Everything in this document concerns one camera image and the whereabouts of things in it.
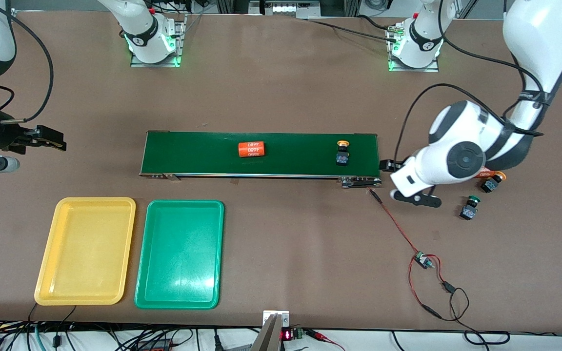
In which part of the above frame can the yellow mushroom push button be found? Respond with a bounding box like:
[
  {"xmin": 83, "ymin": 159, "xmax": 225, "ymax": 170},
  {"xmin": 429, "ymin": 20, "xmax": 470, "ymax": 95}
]
[
  {"xmin": 336, "ymin": 139, "xmax": 351, "ymax": 167},
  {"xmin": 480, "ymin": 172, "xmax": 507, "ymax": 194}
]

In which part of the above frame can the green mushroom push button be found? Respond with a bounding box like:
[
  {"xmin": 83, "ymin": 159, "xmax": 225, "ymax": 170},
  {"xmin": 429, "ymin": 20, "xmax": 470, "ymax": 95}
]
[{"xmin": 460, "ymin": 195, "xmax": 481, "ymax": 220}]

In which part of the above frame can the green conveyor belt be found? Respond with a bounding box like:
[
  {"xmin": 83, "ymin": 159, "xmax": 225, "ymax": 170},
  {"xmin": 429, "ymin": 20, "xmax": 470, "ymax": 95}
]
[{"xmin": 139, "ymin": 131, "xmax": 382, "ymax": 189}]

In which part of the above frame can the yellow plastic tray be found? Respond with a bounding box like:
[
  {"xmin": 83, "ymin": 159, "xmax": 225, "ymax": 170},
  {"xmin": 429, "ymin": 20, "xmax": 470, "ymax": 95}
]
[{"xmin": 34, "ymin": 197, "xmax": 137, "ymax": 306}]

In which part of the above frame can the green plastic tray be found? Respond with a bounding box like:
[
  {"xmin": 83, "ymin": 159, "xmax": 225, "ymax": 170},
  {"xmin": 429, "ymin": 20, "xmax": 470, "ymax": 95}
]
[{"xmin": 134, "ymin": 199, "xmax": 225, "ymax": 310}]

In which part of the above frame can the white LED light bar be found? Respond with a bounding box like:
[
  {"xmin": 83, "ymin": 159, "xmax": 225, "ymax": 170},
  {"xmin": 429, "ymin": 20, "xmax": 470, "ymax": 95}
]
[{"xmin": 271, "ymin": 4, "xmax": 321, "ymax": 15}]

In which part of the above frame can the red clip lead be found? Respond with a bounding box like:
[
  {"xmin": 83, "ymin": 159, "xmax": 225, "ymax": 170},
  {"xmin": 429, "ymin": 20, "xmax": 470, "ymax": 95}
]
[{"xmin": 305, "ymin": 329, "xmax": 347, "ymax": 351}]

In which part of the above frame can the red black conveyor wire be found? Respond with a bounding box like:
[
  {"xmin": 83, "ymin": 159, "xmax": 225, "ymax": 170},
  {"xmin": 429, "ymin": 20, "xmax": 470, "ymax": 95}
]
[{"xmin": 369, "ymin": 188, "xmax": 422, "ymax": 256}]

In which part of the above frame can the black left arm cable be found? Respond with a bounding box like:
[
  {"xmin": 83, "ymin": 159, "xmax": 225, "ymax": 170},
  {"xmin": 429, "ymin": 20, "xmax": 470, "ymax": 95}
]
[{"xmin": 394, "ymin": 0, "xmax": 547, "ymax": 164}]

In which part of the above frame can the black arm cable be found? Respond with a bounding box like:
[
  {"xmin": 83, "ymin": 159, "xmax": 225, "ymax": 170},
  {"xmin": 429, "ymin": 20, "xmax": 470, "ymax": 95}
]
[
  {"xmin": 0, "ymin": 0, "xmax": 55, "ymax": 122},
  {"xmin": 394, "ymin": 0, "xmax": 547, "ymax": 164}
]

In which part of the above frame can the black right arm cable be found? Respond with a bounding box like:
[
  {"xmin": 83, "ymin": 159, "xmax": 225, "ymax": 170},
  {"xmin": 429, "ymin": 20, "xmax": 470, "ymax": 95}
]
[{"xmin": 0, "ymin": 0, "xmax": 55, "ymax": 122}]

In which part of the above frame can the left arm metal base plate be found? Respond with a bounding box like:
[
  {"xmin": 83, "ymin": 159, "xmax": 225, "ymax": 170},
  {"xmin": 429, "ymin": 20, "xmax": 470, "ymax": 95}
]
[{"xmin": 388, "ymin": 22, "xmax": 440, "ymax": 73}]

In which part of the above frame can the thin black table cable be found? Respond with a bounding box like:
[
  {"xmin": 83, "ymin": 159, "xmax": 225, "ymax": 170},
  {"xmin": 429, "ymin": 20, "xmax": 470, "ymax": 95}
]
[{"xmin": 305, "ymin": 19, "xmax": 399, "ymax": 42}]

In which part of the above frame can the red power wire loop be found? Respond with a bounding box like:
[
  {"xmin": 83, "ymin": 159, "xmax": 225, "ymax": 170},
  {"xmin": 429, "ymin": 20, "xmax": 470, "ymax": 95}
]
[{"xmin": 408, "ymin": 253, "xmax": 456, "ymax": 321}]

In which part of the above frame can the black power cable loop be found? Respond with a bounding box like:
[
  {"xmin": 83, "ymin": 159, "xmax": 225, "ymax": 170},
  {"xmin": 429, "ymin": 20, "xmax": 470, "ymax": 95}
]
[{"xmin": 449, "ymin": 288, "xmax": 511, "ymax": 345}]

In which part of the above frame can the aluminium frame structure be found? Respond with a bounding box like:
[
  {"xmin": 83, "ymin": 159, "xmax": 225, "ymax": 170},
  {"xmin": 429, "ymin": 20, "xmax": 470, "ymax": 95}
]
[{"xmin": 215, "ymin": 0, "xmax": 362, "ymax": 19}]

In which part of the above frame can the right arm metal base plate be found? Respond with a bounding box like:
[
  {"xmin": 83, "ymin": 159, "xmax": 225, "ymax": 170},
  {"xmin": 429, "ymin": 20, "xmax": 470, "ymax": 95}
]
[{"xmin": 130, "ymin": 14, "xmax": 186, "ymax": 67}]

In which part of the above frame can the black cable with inline box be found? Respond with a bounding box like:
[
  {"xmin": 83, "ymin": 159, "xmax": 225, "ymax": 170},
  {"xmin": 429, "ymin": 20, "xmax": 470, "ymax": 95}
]
[{"xmin": 52, "ymin": 305, "xmax": 77, "ymax": 347}]

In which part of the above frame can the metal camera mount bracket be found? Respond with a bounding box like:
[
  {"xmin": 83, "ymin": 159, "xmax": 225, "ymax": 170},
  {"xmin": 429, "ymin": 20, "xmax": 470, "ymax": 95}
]
[{"xmin": 251, "ymin": 310, "xmax": 291, "ymax": 351}]

